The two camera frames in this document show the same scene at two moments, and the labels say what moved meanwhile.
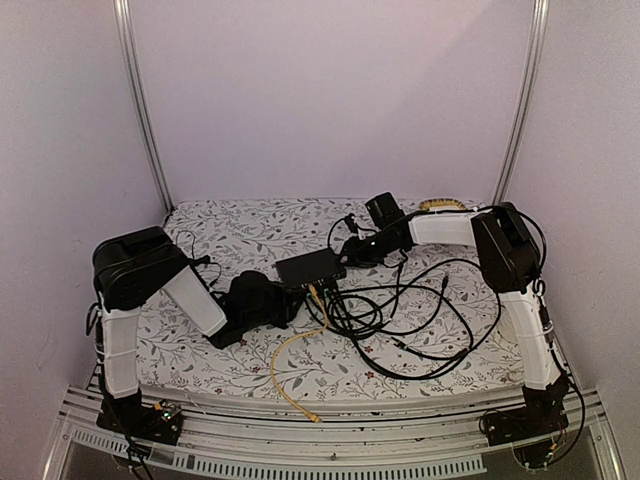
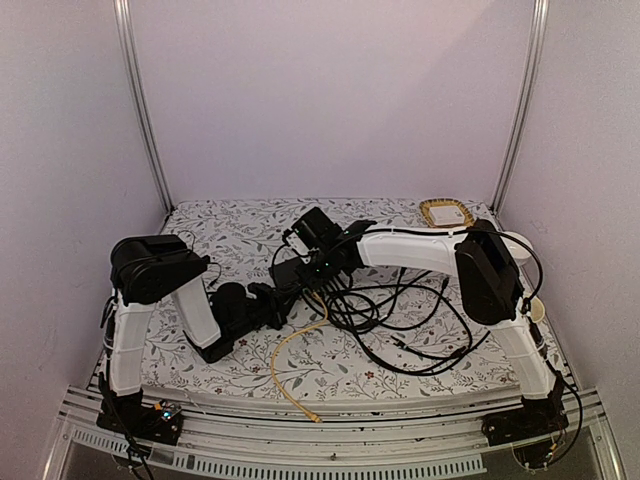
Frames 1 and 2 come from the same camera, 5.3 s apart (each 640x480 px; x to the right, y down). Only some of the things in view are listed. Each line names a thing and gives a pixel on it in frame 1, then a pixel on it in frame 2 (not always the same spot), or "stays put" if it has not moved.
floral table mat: [369, 312] stays put
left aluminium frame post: [124, 15] stays put
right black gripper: [355, 256] to [316, 283]
